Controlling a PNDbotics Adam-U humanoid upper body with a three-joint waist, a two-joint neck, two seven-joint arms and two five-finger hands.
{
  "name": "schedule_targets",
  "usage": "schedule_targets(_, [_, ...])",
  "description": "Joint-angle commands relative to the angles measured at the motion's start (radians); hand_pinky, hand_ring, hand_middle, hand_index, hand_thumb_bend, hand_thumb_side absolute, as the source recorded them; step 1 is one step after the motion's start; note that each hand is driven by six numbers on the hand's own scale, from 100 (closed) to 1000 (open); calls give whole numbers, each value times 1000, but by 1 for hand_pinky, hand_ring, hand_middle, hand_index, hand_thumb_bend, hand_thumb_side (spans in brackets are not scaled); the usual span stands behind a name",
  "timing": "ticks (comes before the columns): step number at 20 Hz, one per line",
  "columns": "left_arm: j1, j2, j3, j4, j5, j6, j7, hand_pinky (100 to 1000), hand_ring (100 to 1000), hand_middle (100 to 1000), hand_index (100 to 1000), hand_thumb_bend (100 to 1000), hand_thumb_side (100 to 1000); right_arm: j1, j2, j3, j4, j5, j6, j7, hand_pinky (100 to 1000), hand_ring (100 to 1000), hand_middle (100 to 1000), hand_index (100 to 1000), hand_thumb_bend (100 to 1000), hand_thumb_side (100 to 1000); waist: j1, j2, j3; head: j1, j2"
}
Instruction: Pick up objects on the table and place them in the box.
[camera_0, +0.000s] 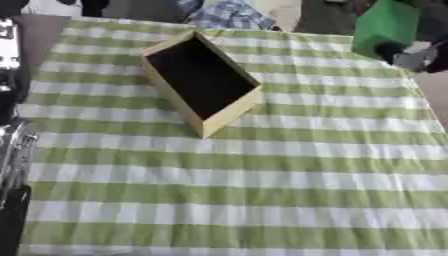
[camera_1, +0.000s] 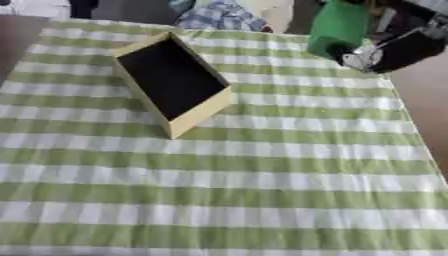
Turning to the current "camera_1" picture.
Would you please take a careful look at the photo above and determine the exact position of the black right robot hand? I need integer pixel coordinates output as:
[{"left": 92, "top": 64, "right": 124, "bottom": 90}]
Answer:
[{"left": 325, "top": 29, "right": 448, "bottom": 75}]

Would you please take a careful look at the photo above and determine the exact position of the green cylinder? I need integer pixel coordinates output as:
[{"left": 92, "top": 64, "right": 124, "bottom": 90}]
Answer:
[{"left": 306, "top": 0, "right": 371, "bottom": 60}]

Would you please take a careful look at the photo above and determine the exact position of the tan cardboard box black inside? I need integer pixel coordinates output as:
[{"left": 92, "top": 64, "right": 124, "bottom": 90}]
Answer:
[{"left": 108, "top": 31, "right": 235, "bottom": 140}]

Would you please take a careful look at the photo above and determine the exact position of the person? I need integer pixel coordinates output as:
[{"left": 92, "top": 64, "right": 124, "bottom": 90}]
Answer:
[{"left": 171, "top": 0, "right": 275, "bottom": 34}]

